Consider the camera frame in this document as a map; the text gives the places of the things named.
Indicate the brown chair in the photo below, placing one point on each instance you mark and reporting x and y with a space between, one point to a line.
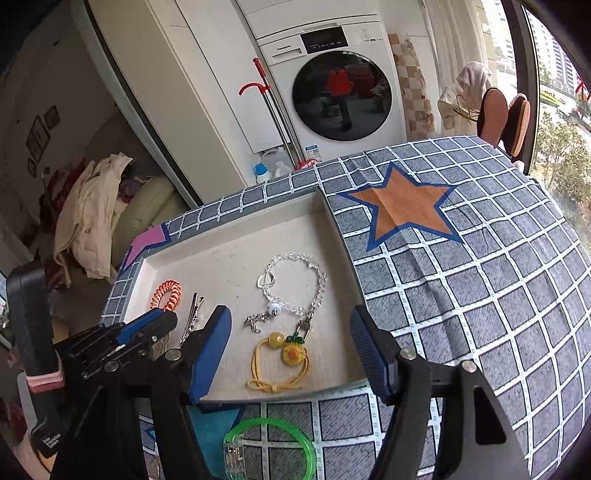
519 129
493 115

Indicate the beige jacket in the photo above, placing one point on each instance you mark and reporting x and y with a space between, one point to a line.
92 207

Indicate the silver hair clip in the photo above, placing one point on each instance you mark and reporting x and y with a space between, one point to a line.
196 304

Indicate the red clothes pile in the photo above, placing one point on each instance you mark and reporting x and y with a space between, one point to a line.
57 194

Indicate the silver charm with white bead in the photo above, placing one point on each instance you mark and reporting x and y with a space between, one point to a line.
275 308

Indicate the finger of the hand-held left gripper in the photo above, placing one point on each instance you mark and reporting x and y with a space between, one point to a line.
134 350
152 323

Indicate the black window frame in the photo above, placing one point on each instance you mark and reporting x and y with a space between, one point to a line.
526 69

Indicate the clear plastic jug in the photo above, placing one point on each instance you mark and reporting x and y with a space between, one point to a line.
280 164

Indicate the grey checked star tablecloth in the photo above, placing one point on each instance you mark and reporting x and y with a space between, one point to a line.
461 300

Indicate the beige checked towel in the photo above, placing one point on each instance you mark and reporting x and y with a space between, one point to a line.
415 92

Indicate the green tray with white lining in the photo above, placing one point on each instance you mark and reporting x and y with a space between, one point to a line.
221 258

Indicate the small picture frame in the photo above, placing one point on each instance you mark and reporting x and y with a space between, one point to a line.
51 117

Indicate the white cloth on chair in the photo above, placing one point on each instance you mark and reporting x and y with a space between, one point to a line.
471 83

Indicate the white washing machine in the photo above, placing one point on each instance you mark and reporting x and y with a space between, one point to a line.
277 92

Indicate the green plastic bangle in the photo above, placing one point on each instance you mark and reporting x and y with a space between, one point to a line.
272 421

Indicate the cream sofa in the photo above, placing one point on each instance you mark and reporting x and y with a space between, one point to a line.
147 207

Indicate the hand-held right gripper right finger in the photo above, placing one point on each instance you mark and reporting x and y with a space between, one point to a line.
369 350

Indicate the white cabinet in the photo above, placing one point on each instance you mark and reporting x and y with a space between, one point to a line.
184 92

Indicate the white dryer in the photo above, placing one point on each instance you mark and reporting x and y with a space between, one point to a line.
300 9

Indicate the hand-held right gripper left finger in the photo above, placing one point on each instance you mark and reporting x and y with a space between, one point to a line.
212 350

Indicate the tall picture frame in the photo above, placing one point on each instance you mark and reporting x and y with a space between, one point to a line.
38 138

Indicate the white detergent bottle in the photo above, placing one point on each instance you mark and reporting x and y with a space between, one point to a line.
261 174

